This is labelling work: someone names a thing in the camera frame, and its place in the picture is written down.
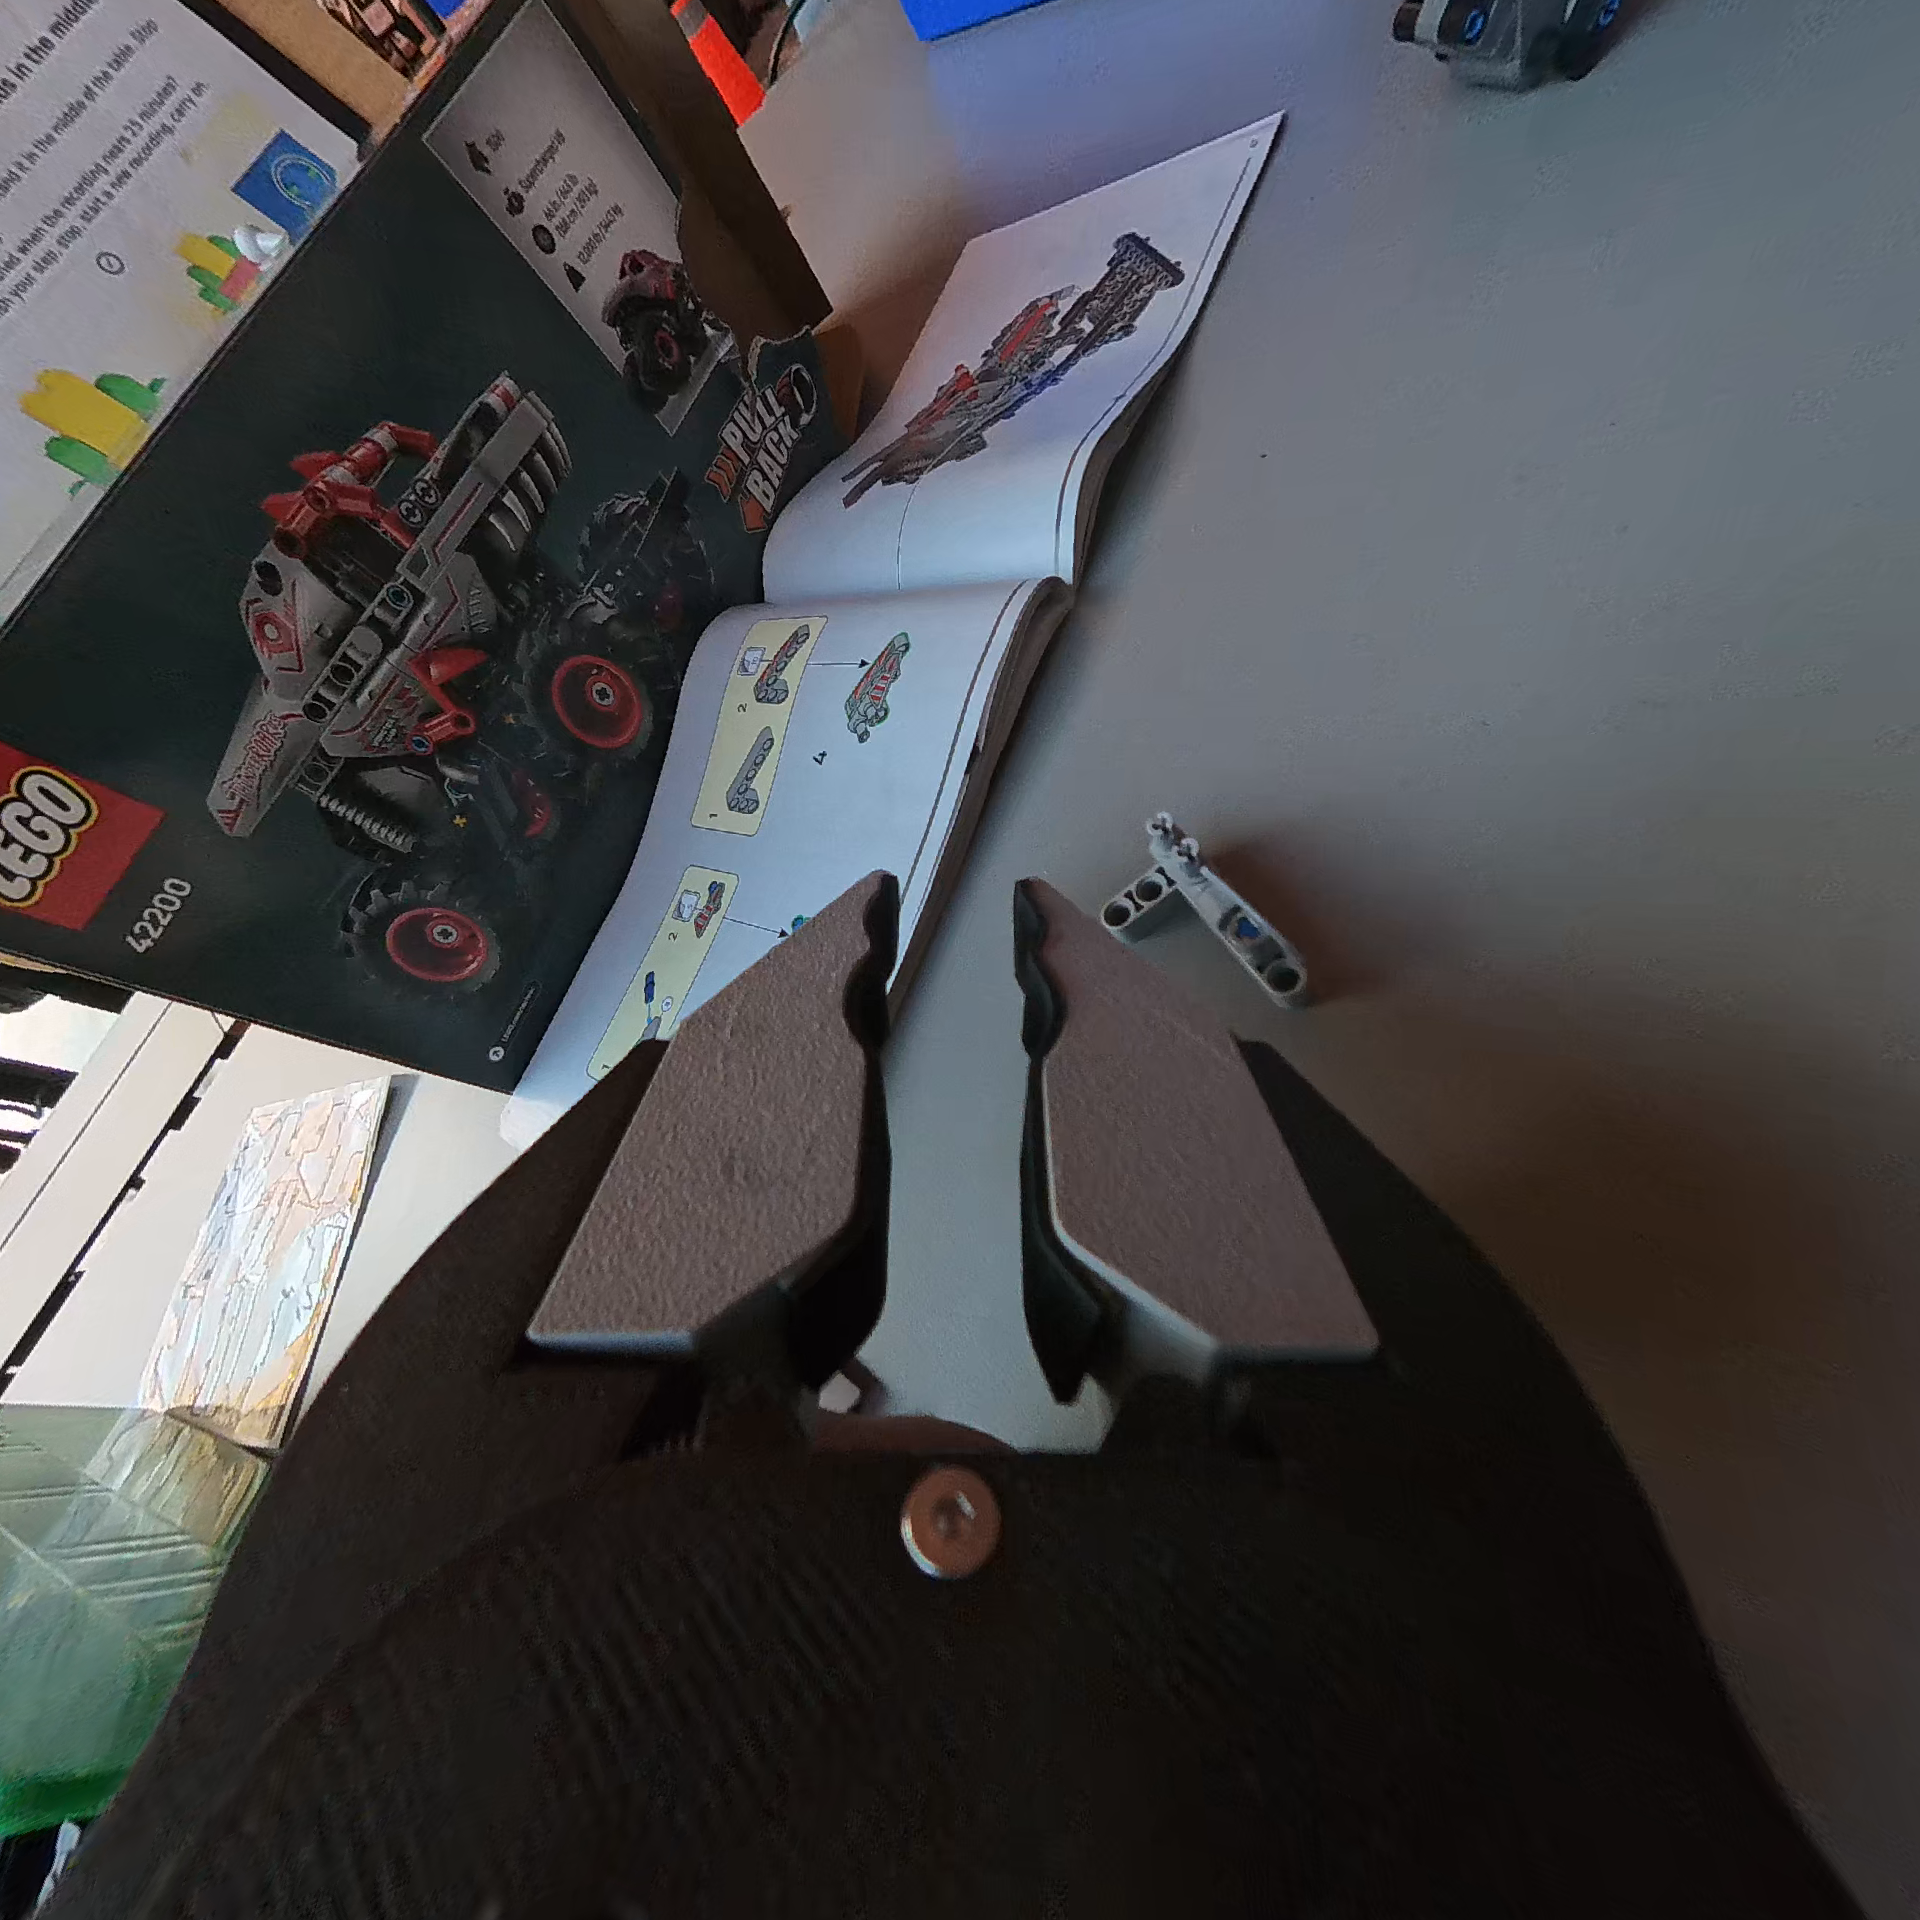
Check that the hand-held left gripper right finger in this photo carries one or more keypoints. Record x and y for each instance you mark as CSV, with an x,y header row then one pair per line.
x,y
1170,1185

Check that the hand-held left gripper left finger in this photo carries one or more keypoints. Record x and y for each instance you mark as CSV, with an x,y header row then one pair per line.
x,y
735,1154

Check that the grey lego beam assembly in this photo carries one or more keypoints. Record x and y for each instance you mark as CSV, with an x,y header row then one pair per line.
x,y
1200,916

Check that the dark monster truck lego box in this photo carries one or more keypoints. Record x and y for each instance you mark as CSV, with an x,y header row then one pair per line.
x,y
376,600

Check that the open lego instruction booklet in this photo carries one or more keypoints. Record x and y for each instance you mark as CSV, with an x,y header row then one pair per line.
x,y
961,493

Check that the partly built lego truck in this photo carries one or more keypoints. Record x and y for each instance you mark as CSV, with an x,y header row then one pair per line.
x,y
1507,37

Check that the marbled art panel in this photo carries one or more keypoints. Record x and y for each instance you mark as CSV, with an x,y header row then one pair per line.
x,y
271,1259

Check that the white cabinet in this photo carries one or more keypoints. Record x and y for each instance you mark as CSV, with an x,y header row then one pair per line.
x,y
90,1154

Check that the green translucent sheet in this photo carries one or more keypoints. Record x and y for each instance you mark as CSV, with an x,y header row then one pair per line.
x,y
105,1588

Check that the orange object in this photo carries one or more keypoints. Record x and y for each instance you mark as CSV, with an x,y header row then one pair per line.
x,y
723,60

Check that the white printed instruction sheet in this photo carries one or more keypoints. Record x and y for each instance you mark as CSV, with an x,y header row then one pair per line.
x,y
105,224

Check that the large blue plastic bin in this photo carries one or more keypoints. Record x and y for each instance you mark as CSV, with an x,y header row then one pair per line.
x,y
974,14

